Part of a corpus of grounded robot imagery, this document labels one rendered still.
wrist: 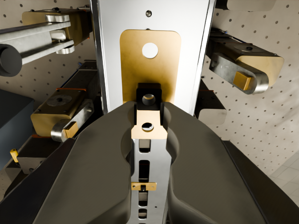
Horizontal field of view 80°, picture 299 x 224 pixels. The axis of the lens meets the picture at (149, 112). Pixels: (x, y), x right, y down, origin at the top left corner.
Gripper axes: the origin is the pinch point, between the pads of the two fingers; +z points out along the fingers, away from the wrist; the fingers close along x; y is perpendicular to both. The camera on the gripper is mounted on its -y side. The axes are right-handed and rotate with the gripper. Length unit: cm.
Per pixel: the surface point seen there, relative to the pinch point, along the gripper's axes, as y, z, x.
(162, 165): 36.4, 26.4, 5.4
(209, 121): 20.5, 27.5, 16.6
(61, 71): 19, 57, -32
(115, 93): 12.7, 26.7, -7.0
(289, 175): 165, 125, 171
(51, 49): 0.8, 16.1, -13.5
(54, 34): -0.6, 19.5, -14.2
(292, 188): 188, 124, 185
